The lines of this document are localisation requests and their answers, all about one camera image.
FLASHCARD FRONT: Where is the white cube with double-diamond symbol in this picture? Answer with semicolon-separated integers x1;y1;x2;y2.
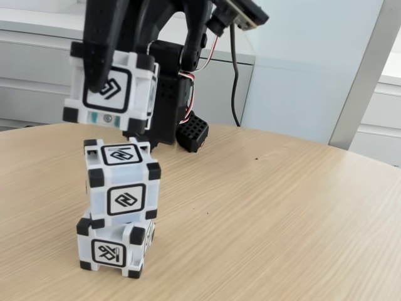
61;41;161;132

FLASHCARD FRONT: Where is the white cube with N-diamond symbol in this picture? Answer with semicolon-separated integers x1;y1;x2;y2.
83;137;162;230

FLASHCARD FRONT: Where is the white cabinet with doors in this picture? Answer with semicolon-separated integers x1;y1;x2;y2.
0;0;255;126

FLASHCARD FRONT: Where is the white cube with crossed symbol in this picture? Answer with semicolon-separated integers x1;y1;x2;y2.
76;216;157;280

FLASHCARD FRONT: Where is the white drawer unit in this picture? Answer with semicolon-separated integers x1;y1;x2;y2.
344;71;401;167

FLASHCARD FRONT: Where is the white red servo cable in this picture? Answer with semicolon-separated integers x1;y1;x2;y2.
193;34;221;72

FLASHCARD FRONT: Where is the servo cable bundle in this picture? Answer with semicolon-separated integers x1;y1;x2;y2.
177;70;197;125

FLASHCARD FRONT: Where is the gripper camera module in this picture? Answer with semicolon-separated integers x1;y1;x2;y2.
206;0;270;38

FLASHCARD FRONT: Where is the black camera cable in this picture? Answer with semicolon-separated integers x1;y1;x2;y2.
229;23;242;127

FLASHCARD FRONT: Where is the grey metal frame post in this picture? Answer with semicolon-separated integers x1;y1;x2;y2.
327;0;401;151

